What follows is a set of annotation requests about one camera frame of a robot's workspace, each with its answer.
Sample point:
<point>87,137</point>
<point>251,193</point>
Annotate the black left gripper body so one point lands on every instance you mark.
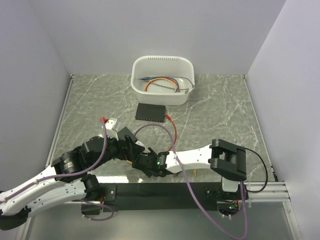
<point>115,149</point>

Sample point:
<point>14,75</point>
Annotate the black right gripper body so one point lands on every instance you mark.
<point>151,152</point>

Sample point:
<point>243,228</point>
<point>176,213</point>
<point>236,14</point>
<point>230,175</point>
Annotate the black network switch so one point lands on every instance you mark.
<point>150,112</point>
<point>125,131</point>

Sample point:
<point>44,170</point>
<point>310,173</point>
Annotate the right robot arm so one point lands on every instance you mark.
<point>224,158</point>

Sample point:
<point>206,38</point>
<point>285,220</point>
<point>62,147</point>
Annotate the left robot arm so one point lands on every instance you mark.
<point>68,178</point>

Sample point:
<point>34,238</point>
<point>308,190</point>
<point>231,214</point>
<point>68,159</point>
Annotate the white plastic bin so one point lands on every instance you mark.
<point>162,80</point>

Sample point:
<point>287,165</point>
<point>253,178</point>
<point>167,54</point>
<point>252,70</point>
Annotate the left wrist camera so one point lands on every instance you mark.
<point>112,126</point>

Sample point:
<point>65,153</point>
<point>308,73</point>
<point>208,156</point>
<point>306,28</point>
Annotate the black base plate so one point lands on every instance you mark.
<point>162,196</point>

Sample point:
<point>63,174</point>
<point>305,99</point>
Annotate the aluminium rail frame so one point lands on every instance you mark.
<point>220,106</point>

